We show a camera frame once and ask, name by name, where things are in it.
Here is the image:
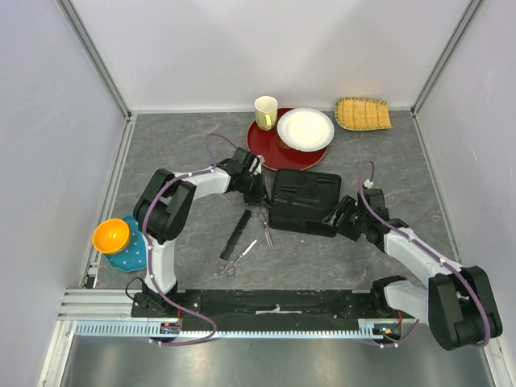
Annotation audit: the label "pale yellow ceramic mug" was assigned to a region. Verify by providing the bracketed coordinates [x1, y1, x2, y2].
[254, 96, 278, 131]

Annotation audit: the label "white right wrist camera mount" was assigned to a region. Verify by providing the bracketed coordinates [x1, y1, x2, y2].
[363, 179, 373, 189]

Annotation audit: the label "black hair comb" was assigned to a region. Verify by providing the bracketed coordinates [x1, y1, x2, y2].
[219, 210, 252, 260]

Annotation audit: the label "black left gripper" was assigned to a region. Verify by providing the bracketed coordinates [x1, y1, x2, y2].
[239, 172, 273, 210]

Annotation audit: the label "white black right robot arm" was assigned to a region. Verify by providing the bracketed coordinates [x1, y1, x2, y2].
[323, 188, 503, 351]

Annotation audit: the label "white paper plate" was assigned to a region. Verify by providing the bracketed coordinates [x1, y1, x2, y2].
[277, 108, 335, 152]

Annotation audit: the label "red round lacquer tray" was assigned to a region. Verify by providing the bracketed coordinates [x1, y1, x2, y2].
[246, 113, 335, 171]

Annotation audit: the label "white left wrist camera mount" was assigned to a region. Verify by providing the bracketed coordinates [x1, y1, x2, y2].
[250, 155, 264, 176]

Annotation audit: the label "black zip tool case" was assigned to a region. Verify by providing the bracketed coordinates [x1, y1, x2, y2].
[268, 169, 342, 238]

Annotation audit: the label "silver thinning scissors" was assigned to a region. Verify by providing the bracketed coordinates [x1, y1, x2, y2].
[251, 206, 274, 250]

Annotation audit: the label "silver hair scissors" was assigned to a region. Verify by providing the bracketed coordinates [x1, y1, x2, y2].
[215, 239, 257, 278]

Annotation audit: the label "blue dotted plate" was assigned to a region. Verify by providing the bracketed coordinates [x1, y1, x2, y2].
[104, 214, 147, 273]

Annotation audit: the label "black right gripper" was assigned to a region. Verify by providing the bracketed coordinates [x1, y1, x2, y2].
[322, 194, 368, 242]

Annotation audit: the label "orange plastic bowl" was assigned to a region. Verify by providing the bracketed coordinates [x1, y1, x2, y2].
[92, 218, 131, 255]

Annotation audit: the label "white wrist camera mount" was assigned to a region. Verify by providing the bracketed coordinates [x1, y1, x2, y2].
[363, 179, 373, 189]
[250, 155, 264, 176]

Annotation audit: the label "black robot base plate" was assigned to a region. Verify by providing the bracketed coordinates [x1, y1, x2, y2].
[131, 288, 418, 328]

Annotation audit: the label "slotted grey cable duct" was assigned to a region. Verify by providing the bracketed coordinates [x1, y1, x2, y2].
[75, 321, 403, 339]

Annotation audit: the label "yellow woven bamboo tray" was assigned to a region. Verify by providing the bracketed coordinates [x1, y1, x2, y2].
[335, 97, 393, 131]

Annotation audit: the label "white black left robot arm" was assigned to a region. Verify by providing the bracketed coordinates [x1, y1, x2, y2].
[133, 148, 268, 317]

